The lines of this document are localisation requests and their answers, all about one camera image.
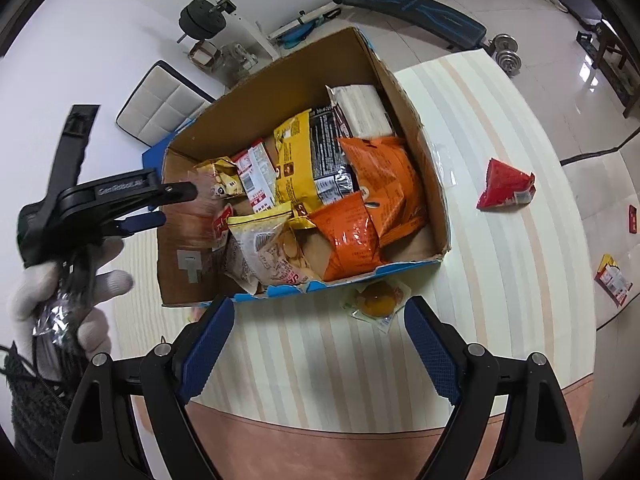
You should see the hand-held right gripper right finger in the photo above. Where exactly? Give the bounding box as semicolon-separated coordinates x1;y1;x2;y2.
404;296;583;480

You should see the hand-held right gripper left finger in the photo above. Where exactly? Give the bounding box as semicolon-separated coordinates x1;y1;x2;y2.
52;296;236;480

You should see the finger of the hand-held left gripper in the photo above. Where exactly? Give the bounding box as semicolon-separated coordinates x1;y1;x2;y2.
97;211;167;237
115;170;199;211

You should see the beige yellow snack packet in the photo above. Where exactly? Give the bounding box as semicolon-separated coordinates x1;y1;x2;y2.
192;156;244;202

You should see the small red snack packet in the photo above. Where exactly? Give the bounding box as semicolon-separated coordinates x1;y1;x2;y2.
211;204;235;252

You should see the red and white snack packet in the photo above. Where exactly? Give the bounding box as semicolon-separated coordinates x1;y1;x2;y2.
234;139;279;212

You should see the yellow white chips packet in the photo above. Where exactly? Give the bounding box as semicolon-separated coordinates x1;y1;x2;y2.
221;201;323;297

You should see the small orange snack packet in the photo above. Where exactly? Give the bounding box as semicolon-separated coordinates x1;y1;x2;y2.
306;191;383;282

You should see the large orange snack packet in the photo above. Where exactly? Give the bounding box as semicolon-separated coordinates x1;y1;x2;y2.
336;135;430;262

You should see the black silver snack packet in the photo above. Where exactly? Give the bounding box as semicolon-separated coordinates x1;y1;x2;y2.
306;105;362;207

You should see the cardboard box with blue print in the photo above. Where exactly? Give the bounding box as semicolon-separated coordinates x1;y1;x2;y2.
142;26;452;308

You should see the person's left forearm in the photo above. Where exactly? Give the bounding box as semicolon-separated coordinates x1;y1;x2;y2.
2;342;96;478

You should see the person's left hand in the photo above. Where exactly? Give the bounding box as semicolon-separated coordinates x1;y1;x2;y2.
7;237;136;381

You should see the clear packet with yellow snack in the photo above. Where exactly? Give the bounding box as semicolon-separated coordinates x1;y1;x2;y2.
342;280;412;336

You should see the white cushioned stool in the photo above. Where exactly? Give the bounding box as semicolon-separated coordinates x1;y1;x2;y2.
115;59;217;150

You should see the striped cat print tablecloth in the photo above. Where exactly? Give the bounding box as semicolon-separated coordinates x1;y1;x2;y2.
97;52;601;480

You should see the small brown carton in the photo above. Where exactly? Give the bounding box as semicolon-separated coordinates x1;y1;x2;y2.
188;39;222;70

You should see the clear plastic jar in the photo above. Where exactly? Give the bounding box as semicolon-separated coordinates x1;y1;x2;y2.
219;41;258;83

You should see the crumpled red snack packet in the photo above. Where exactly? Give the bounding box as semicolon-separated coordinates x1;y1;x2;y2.
475;156;537;212

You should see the barbell with black weight plate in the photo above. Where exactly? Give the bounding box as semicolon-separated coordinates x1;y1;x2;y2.
176;0;286;45

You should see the small yellow red packet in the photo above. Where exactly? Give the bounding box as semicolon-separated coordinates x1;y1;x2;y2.
593;253;634;309

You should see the blue exercise board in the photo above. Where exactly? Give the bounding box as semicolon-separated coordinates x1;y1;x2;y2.
277;12;328;52

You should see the chrome dumbbell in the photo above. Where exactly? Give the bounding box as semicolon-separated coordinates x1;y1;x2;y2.
491;33;522;79

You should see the dark blue weight bench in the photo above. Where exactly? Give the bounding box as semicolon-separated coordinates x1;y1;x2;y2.
331;0;489;53

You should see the dark wooden shelf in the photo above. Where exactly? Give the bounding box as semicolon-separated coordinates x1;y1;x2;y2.
575;16;640;120

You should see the white exercise rack frame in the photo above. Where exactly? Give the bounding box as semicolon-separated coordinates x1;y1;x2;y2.
207;0;396;61

